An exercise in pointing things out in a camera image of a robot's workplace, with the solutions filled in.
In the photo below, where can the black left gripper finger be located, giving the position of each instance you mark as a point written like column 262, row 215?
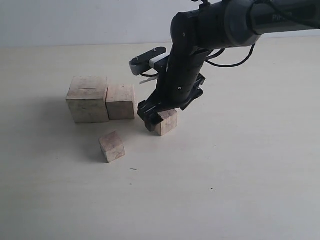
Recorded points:
column 151, row 121

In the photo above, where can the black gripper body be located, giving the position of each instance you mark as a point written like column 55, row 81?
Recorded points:
column 194, row 35

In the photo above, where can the third largest wooden cube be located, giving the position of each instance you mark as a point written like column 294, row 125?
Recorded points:
column 164, row 122

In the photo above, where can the second largest wooden cube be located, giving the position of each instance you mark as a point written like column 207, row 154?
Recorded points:
column 121, row 102

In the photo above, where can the smallest wooden cube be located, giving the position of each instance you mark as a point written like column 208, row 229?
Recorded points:
column 112, row 146

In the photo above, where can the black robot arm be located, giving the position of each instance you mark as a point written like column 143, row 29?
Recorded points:
column 247, row 20

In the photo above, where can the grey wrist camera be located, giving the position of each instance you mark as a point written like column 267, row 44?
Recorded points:
column 141, row 64

